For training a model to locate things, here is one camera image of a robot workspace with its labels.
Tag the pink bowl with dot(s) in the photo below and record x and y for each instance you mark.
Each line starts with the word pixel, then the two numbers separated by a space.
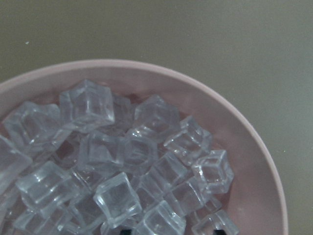
pixel 256 201

